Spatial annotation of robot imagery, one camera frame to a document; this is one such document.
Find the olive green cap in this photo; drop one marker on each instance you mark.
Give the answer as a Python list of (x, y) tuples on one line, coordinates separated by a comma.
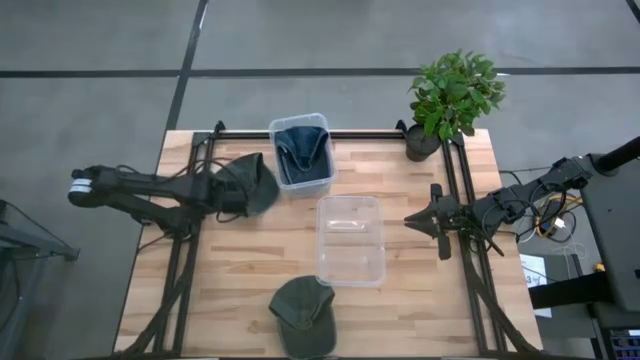
[(303, 317), (262, 185)]

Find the black pole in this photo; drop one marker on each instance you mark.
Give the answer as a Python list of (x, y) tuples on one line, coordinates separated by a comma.
[(620, 155)]

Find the dark grey panel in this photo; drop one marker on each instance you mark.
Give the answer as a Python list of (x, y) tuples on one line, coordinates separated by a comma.
[(615, 225)]

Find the black plant pot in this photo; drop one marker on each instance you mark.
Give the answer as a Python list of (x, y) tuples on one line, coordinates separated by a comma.
[(422, 145)]

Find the green leafy plant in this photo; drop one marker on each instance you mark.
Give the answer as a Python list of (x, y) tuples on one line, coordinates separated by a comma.
[(455, 90)]

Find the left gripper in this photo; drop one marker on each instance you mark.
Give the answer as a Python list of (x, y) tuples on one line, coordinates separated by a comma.
[(212, 192)]

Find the black aluminium table frame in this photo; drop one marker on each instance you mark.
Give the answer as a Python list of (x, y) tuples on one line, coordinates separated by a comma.
[(365, 134)]

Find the navy blue cap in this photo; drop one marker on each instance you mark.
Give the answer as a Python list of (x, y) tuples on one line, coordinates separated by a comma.
[(305, 155)]

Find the grey metal stand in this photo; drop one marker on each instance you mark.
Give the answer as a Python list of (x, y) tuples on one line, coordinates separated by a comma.
[(60, 251)]

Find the clear plastic bin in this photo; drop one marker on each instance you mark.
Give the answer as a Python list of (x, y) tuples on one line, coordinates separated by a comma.
[(350, 280), (300, 119)]

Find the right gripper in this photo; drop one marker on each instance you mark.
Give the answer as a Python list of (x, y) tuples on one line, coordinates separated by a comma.
[(452, 217)]

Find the black bar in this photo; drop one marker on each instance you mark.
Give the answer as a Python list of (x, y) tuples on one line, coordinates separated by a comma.
[(570, 292)]

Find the white plug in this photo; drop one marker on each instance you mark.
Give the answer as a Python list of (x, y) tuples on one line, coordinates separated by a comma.
[(559, 223)]

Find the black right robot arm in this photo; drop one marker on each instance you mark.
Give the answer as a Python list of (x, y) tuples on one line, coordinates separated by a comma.
[(520, 200)]

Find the white paper sheet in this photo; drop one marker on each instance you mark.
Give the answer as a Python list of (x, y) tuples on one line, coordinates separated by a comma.
[(530, 265)]

